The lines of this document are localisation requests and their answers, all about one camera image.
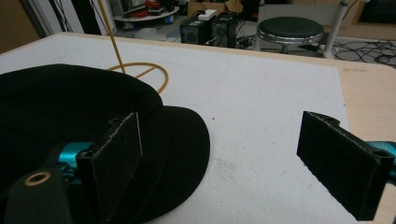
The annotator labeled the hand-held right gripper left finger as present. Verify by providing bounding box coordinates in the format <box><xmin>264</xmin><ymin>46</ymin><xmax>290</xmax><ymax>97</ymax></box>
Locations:
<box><xmin>76</xmin><ymin>112</ymin><xmax>144</xmax><ymax>224</ymax></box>

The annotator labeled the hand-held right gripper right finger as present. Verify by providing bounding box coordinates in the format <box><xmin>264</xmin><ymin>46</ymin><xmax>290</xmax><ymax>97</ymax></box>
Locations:
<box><xmin>296</xmin><ymin>110</ymin><xmax>396</xmax><ymax>222</ymax></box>

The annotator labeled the black baseball cap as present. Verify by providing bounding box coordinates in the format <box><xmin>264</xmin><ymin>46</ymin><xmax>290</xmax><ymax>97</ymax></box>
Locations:
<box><xmin>0</xmin><ymin>63</ymin><xmax>211</xmax><ymax>224</ymax></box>

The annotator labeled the white table mat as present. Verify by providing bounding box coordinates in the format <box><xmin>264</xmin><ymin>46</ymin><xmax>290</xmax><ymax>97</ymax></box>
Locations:
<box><xmin>0</xmin><ymin>33</ymin><xmax>359</xmax><ymax>224</ymax></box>

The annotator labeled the white metal stand leg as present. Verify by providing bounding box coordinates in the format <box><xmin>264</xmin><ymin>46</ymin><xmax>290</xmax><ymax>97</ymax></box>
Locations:
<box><xmin>321</xmin><ymin>0</ymin><xmax>350</xmax><ymax>60</ymax></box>

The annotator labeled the round black stool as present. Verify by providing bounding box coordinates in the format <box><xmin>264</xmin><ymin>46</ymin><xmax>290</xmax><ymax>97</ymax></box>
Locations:
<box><xmin>256</xmin><ymin>16</ymin><xmax>325</xmax><ymax>54</ymax></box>

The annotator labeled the black computer tower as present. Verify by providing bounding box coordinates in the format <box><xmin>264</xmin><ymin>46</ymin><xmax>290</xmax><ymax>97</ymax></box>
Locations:
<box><xmin>210</xmin><ymin>12</ymin><xmax>238</xmax><ymax>49</ymax></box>
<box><xmin>179</xmin><ymin>20</ymin><xmax>214</xmax><ymax>45</ymax></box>

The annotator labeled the round white shelf with clutter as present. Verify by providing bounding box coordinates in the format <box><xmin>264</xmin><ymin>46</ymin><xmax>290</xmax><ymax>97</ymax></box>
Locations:
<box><xmin>113</xmin><ymin>0</ymin><xmax>181</xmax><ymax>23</ymax></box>

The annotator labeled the brown cardboard box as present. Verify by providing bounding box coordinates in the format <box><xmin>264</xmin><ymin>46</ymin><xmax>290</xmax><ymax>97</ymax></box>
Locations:
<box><xmin>187</xmin><ymin>0</ymin><xmax>244</xmax><ymax>18</ymax></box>

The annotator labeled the gold wire hat stand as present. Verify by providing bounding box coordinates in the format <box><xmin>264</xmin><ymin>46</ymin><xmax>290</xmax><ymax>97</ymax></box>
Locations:
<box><xmin>96</xmin><ymin>0</ymin><xmax>170</xmax><ymax>94</ymax></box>

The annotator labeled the tangle of black floor cables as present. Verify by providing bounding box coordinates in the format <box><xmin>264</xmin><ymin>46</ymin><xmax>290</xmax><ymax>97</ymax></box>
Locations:
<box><xmin>333</xmin><ymin>39</ymin><xmax>396</xmax><ymax>69</ymax></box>

